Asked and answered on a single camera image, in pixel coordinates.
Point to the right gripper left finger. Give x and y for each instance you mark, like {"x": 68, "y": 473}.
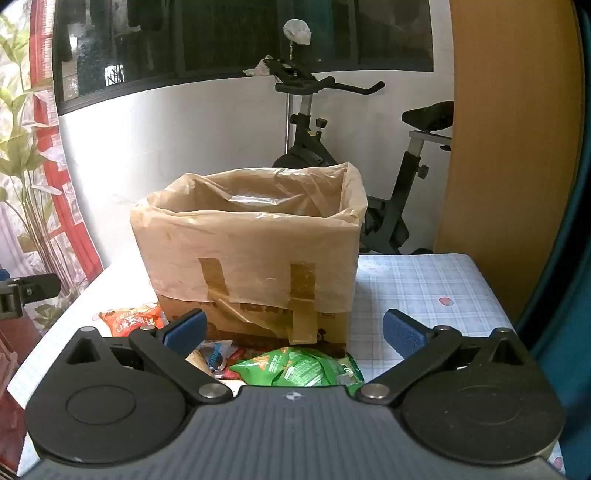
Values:
{"x": 163, "y": 352}

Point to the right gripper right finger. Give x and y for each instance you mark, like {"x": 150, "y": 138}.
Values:
{"x": 424, "y": 351}

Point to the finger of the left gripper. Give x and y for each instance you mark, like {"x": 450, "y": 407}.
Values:
{"x": 18, "y": 292}

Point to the black bun blue wrapper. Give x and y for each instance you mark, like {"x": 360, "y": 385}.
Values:
{"x": 211, "y": 357}

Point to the orange red snack bag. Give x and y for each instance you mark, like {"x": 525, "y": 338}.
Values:
{"x": 122, "y": 321}

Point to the dark green chip bag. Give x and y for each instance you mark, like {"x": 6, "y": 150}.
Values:
{"x": 298, "y": 367}

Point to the cardboard box with plastic liner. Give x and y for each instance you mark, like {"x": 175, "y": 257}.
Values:
{"x": 269, "y": 254}

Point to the artificial green plant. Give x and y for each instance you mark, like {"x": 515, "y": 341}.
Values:
{"x": 24, "y": 187}

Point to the teal curtain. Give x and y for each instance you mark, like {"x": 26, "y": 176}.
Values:
{"x": 555, "y": 325}

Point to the dark window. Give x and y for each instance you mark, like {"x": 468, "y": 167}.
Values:
{"x": 106, "y": 49}

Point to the wooden door panel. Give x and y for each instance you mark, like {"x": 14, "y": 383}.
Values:
{"x": 518, "y": 120}

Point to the white cloth on bike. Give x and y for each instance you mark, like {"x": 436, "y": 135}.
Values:
{"x": 297, "y": 31}

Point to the red window frame curtain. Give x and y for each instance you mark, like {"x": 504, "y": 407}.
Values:
{"x": 70, "y": 230}

